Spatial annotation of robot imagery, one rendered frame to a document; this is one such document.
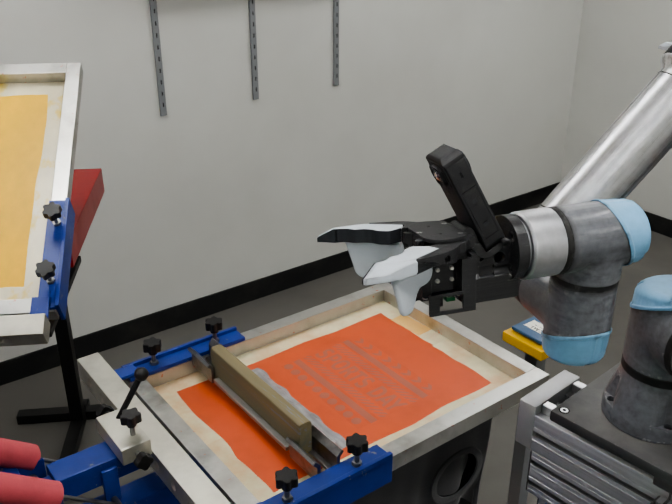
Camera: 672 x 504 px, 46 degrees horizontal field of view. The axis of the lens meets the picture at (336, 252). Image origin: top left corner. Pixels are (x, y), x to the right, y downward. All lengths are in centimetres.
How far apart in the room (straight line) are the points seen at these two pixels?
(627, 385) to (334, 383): 79
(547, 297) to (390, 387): 95
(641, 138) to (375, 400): 98
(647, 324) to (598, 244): 35
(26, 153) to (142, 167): 150
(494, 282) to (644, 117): 32
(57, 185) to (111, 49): 150
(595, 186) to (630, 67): 428
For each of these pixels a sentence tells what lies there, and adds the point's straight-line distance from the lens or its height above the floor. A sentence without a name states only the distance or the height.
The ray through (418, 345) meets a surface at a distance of 200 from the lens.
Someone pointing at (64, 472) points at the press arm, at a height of 104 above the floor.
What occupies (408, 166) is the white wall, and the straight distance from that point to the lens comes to 459.
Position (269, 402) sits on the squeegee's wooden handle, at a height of 105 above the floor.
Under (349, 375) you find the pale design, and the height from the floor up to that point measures 95.
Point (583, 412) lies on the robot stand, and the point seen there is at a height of 126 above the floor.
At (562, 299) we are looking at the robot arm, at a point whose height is 159.
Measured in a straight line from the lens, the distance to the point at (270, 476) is 161.
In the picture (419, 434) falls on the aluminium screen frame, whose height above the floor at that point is 99.
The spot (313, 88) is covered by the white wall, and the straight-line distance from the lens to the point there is 404.
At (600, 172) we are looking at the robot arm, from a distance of 103.
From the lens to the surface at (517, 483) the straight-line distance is 238.
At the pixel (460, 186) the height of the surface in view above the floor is 174.
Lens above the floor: 201
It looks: 25 degrees down
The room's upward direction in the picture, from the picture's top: straight up
